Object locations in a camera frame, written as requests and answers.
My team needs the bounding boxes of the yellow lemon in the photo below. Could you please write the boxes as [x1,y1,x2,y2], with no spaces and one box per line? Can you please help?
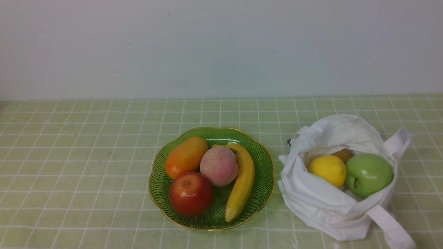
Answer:
[307,155,347,188]

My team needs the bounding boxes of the green glass fruit bowl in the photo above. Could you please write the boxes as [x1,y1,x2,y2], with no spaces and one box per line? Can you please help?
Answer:
[148,127,276,231]

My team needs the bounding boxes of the brown kiwi fruit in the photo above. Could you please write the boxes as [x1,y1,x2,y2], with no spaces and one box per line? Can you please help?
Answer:
[332,149,354,165]

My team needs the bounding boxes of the white cloth bag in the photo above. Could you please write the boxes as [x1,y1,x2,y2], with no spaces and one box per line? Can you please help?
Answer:
[278,114,416,249]

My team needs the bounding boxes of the pink peach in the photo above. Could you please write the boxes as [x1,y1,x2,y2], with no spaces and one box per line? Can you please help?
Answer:
[199,146,238,187]

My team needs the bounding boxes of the orange mango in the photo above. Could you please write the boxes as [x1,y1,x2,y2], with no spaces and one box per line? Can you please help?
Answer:
[165,137,208,179]

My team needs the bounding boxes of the yellow banana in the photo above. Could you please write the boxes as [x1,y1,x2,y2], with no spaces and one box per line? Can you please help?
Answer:
[224,144,255,223]

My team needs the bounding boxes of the red apple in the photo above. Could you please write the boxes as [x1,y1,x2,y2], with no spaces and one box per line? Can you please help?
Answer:
[169,172,213,216]

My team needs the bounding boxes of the green apple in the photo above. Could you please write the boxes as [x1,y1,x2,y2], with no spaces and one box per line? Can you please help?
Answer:
[345,153,394,199]

